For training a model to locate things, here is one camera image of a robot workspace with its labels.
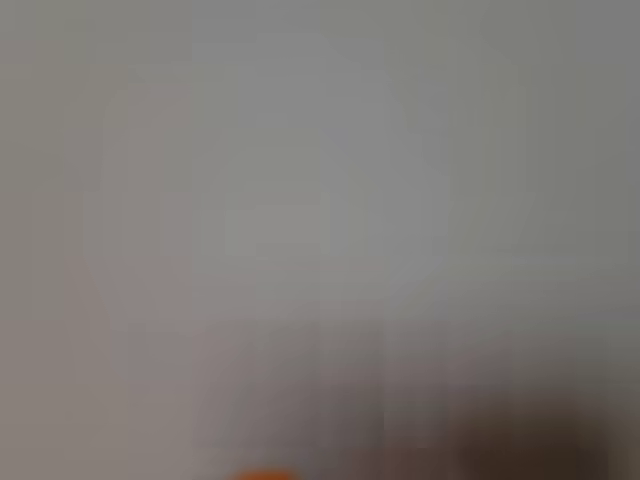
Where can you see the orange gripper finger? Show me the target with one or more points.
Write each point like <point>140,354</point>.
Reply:
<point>265,476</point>

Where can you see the dark brown box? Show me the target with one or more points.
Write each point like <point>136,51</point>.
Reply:
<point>525,450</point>

